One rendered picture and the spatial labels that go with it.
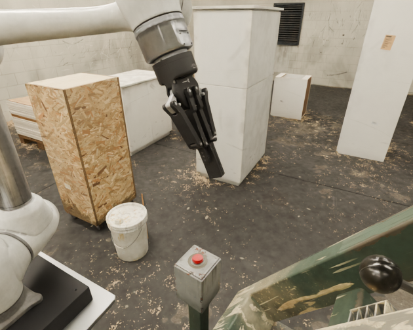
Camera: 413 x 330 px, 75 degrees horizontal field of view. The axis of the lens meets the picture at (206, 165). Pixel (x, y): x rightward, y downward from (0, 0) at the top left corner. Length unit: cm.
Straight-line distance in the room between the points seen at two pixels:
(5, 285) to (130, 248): 127
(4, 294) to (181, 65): 85
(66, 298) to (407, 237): 100
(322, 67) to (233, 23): 598
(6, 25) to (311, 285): 87
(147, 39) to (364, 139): 379
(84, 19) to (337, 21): 783
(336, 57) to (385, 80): 450
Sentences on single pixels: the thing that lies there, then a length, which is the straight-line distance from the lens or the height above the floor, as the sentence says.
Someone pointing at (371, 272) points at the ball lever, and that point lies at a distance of 33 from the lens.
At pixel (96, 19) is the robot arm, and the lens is 69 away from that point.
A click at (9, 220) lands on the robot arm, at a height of 109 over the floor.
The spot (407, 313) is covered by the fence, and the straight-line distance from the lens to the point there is 47.
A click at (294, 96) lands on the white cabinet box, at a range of 528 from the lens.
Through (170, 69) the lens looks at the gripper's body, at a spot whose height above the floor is 159.
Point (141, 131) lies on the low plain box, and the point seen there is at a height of 27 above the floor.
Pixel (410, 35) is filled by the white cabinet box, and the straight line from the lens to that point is 388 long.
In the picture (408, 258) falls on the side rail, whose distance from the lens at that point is 67.
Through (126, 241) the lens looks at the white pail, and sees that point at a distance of 214.
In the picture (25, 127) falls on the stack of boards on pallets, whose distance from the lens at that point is 466.
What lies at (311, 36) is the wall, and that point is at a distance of 838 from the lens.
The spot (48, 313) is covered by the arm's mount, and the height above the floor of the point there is 82.
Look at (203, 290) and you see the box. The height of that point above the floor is 88.
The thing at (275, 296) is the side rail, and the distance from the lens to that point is 89.
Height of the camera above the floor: 166
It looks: 29 degrees down
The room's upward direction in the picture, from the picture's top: straight up
